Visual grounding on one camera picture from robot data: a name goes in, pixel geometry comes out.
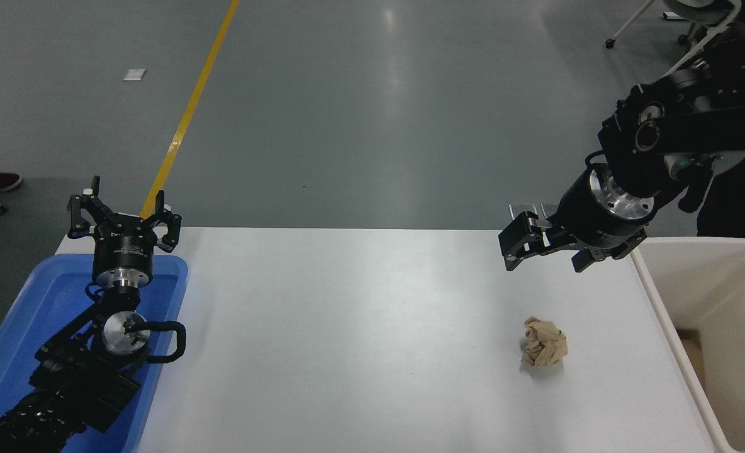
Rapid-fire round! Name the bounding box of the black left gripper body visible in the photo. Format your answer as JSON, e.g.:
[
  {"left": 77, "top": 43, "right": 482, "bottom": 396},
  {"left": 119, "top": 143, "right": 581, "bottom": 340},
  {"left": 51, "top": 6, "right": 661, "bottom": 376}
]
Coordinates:
[{"left": 92, "top": 216, "right": 160, "bottom": 274}]

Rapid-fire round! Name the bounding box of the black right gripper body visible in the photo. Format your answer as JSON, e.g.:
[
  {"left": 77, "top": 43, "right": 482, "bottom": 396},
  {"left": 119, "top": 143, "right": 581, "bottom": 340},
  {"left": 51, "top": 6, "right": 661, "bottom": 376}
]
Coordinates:
[{"left": 555, "top": 170, "right": 647, "bottom": 253}]

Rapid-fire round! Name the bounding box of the crumpled tan paper ball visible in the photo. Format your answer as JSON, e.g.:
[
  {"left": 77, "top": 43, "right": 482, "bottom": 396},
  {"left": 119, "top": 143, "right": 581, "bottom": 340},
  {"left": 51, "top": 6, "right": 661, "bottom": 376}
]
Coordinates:
[{"left": 521, "top": 316, "right": 568, "bottom": 367}]

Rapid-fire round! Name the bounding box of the blue plastic tray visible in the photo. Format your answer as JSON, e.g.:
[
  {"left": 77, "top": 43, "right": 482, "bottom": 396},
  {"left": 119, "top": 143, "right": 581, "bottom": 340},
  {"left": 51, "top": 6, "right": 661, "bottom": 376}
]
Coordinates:
[{"left": 0, "top": 254, "right": 189, "bottom": 453}]

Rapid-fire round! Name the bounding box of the yellow floor tape line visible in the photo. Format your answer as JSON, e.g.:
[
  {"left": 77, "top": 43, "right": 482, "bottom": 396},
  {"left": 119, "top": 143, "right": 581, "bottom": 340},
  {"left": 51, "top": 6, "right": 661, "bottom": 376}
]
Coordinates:
[{"left": 140, "top": 0, "right": 241, "bottom": 221}]

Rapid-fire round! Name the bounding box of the large pale bin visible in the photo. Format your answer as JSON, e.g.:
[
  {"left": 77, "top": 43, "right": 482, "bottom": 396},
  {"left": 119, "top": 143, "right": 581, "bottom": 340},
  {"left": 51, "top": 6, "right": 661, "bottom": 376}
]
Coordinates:
[{"left": 630, "top": 237, "right": 745, "bottom": 453}]

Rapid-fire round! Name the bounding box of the standing person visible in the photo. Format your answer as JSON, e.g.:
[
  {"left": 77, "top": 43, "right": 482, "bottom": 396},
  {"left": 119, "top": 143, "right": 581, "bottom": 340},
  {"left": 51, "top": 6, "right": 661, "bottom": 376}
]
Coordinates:
[{"left": 678, "top": 0, "right": 745, "bottom": 238}]

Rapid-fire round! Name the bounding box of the white wheeled chair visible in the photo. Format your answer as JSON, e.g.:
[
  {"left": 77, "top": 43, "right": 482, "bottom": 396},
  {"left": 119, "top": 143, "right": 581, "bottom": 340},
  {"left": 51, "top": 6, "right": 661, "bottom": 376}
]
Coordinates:
[{"left": 605, "top": 0, "right": 743, "bottom": 76}]

